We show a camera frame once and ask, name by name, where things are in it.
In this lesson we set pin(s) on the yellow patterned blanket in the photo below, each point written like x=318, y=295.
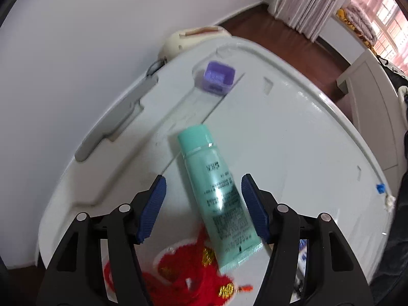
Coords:
x=341, y=13

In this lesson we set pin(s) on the teal cosmetic tube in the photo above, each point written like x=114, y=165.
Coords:
x=210, y=178

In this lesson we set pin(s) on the cream plastic container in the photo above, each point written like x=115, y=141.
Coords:
x=173, y=43

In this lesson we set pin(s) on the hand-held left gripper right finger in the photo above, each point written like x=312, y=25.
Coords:
x=255, y=210

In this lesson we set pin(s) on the window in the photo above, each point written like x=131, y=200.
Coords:
x=392, y=19

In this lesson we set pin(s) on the white tissue wad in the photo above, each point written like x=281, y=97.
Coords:
x=389, y=202

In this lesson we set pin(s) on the white dotted curtain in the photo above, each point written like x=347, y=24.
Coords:
x=302, y=3

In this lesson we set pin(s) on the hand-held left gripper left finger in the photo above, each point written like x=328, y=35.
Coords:
x=153, y=207

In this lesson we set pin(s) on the red tassel ornament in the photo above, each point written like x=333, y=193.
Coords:
x=178, y=267

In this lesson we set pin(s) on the white black printed blanket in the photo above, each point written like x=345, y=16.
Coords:
x=395, y=70

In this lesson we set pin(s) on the small purple box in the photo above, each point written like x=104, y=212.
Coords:
x=216, y=76

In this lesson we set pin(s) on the small blue clip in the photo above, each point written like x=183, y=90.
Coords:
x=380, y=188

